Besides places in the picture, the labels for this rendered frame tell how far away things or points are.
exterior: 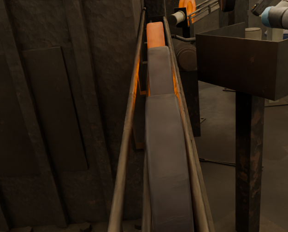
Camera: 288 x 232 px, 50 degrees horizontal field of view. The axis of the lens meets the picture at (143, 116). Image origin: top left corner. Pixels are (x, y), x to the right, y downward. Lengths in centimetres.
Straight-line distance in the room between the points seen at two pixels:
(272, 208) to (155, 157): 113
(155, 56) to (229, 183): 109
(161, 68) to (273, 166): 124
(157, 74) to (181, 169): 20
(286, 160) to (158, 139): 142
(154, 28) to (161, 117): 36
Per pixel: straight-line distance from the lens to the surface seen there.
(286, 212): 136
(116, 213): 30
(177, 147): 26
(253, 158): 102
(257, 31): 208
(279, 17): 124
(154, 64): 43
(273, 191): 145
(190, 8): 189
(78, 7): 89
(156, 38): 60
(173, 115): 28
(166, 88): 41
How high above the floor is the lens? 87
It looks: 23 degrees down
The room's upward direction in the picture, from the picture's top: 7 degrees counter-clockwise
